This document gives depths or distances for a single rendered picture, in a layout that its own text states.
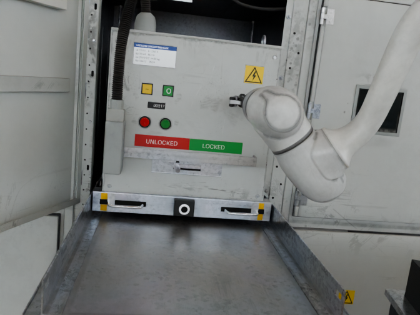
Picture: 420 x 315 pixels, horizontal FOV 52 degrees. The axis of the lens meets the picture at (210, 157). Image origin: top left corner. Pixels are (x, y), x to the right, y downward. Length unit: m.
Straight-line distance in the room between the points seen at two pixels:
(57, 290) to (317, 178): 0.57
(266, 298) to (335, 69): 0.82
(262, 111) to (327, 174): 0.20
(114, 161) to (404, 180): 1.00
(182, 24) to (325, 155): 1.41
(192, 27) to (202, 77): 0.95
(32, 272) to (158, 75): 0.78
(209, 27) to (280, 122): 1.40
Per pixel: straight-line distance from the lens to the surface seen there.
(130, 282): 0.96
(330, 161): 0.93
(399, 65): 0.94
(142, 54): 1.26
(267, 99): 0.86
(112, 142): 1.17
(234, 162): 1.27
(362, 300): 1.76
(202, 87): 1.27
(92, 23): 1.42
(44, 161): 1.36
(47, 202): 1.40
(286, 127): 0.85
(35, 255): 1.56
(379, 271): 1.74
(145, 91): 1.26
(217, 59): 1.27
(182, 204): 1.28
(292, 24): 1.47
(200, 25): 2.20
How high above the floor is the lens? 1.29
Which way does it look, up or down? 11 degrees down
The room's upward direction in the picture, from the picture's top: 6 degrees clockwise
